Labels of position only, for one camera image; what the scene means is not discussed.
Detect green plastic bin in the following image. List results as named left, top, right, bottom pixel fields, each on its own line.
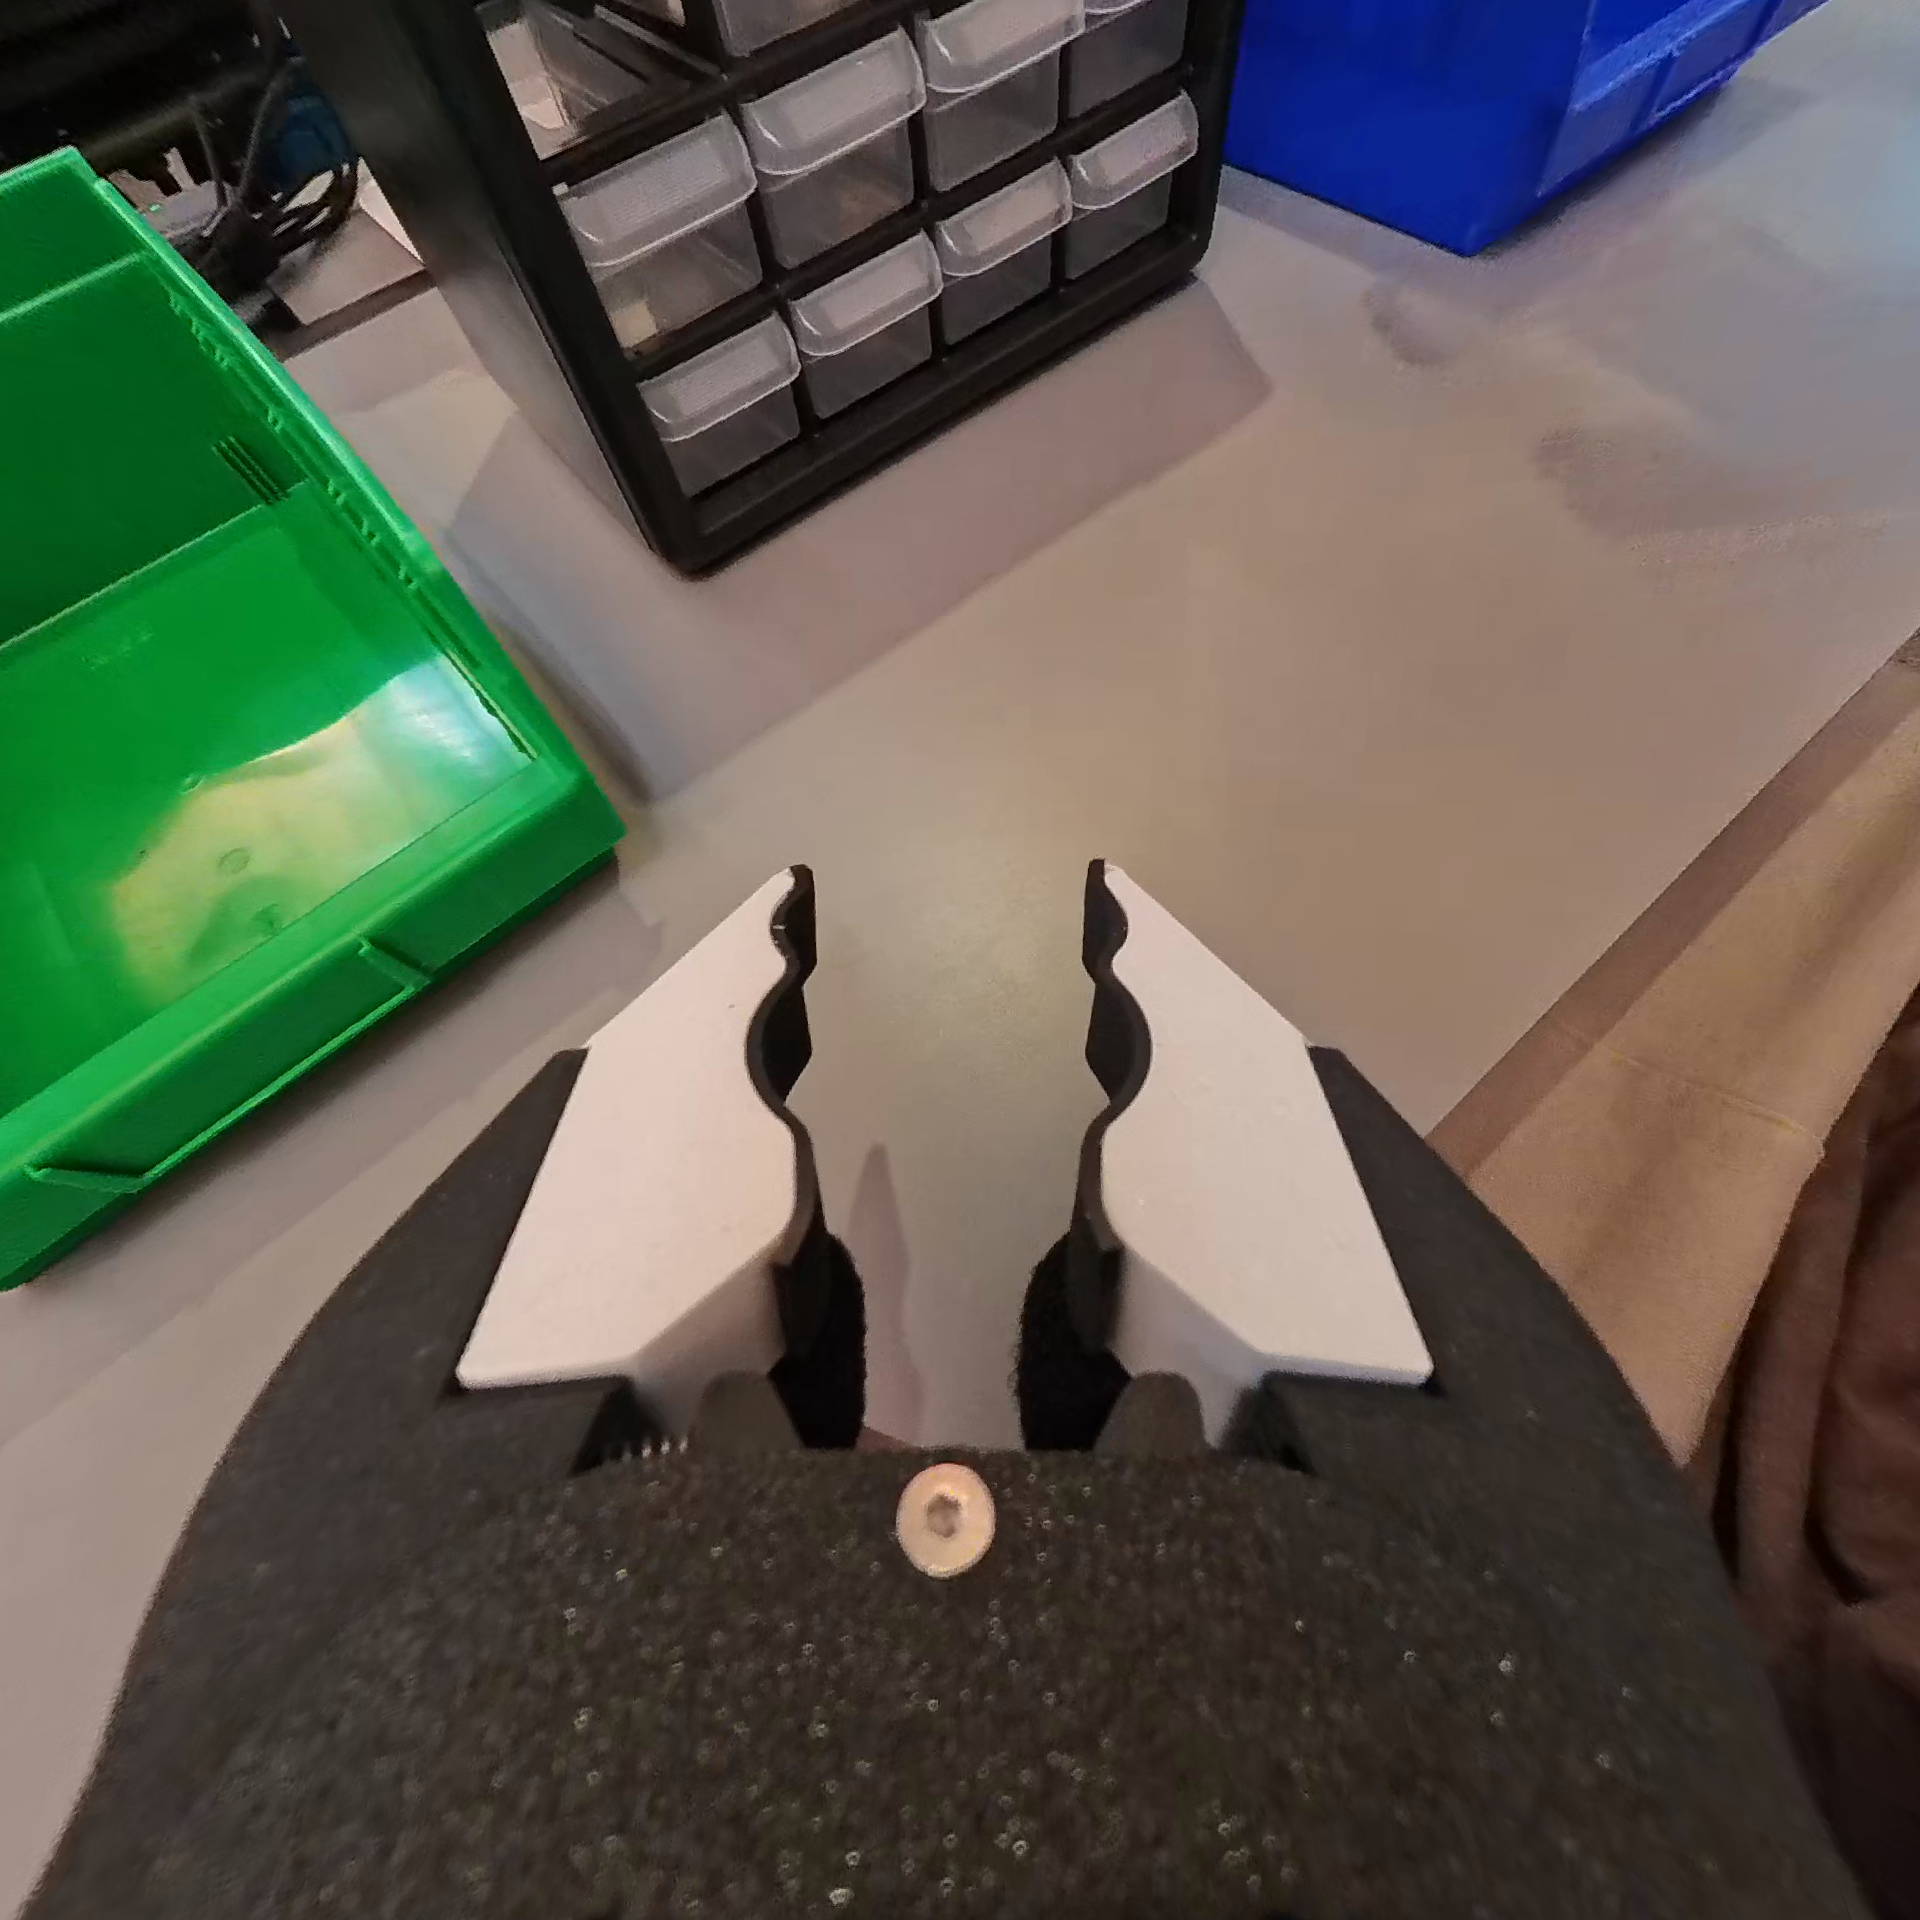
left=0, top=144, right=630, bottom=1296

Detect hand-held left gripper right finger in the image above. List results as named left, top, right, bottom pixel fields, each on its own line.
left=1080, top=856, right=1438, bottom=1410

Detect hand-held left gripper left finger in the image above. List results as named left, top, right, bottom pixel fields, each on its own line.
left=453, top=864, right=828, bottom=1415

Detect brown jacket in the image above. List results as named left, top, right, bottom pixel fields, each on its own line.
left=1685, top=981, right=1920, bottom=1920

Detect blue plastic bin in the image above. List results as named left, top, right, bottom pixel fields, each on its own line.
left=1218, top=0, right=1836, bottom=257

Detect black drawer cabinet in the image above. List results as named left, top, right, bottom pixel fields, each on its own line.
left=282, top=0, right=1249, bottom=578

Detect black cables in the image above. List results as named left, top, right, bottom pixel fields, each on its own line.
left=141, top=44, right=378, bottom=323

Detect set of small clear drawers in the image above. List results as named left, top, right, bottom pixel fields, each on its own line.
left=486, top=0, right=1201, bottom=497

